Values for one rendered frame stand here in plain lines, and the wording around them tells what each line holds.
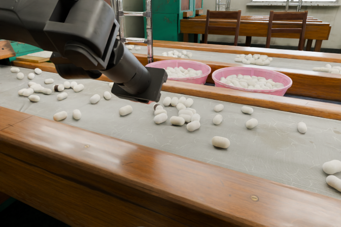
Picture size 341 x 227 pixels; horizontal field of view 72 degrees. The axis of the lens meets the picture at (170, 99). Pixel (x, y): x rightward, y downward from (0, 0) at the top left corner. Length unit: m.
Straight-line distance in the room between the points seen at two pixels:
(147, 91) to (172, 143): 0.13
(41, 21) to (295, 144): 0.50
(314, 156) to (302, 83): 0.52
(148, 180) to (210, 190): 0.09
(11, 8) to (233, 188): 0.38
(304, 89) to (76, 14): 0.87
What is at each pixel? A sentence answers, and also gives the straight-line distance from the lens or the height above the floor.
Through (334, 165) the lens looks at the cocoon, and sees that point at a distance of 0.50.
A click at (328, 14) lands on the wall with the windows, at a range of 5.72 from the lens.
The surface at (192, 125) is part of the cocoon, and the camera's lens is 0.53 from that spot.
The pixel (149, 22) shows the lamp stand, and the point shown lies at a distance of 1.09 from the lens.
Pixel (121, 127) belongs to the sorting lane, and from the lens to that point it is 0.57.
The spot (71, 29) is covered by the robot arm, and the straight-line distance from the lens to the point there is 0.31.
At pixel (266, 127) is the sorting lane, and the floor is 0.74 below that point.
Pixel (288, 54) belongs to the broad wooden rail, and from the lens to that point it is 1.35.
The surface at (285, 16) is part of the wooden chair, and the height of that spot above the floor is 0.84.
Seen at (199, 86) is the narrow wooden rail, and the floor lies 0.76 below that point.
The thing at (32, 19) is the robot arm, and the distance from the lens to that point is 0.34.
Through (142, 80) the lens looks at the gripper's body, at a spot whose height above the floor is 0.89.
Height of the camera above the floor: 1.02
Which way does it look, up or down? 23 degrees down
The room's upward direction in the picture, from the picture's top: straight up
